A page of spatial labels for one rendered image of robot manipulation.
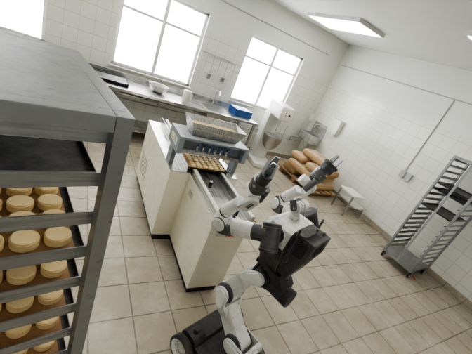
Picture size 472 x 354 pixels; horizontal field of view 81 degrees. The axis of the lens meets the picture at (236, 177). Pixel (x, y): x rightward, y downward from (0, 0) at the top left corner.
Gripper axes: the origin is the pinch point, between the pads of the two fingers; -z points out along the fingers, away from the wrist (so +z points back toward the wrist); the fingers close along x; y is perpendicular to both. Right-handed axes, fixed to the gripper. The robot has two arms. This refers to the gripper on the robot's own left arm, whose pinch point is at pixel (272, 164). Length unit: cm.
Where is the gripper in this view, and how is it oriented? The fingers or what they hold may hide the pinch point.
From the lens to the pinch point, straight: 119.7
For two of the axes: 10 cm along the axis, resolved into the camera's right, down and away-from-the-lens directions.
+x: 3.8, -6.1, 6.9
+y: 8.6, 5.2, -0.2
